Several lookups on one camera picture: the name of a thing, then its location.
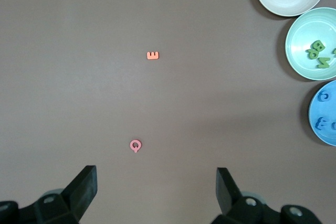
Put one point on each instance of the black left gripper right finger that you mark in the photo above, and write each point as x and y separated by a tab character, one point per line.
228	197

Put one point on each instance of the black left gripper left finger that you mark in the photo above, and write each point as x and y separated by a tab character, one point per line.
78	195

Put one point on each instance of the blue foam letter E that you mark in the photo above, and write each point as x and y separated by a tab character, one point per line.
320	127

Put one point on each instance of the blue foam letter Q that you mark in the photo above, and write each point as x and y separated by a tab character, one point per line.
334	126

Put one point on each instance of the blue foam letter G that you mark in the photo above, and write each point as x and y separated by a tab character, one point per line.
326	96

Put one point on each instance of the green foam letter P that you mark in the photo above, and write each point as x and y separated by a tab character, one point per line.
312	55

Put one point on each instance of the green foam letter N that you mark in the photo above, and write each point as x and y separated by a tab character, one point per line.
324	62

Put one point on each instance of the green foam letter B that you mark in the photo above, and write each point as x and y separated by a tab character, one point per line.
318	44

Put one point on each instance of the pink foam letter Q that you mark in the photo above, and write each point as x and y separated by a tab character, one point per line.
131	144

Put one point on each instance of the blue round plate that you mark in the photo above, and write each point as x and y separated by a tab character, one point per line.
324	111

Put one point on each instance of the orange foam letter E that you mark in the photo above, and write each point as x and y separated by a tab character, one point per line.
151	57

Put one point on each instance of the green round plate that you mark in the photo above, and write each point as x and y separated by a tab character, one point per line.
299	40

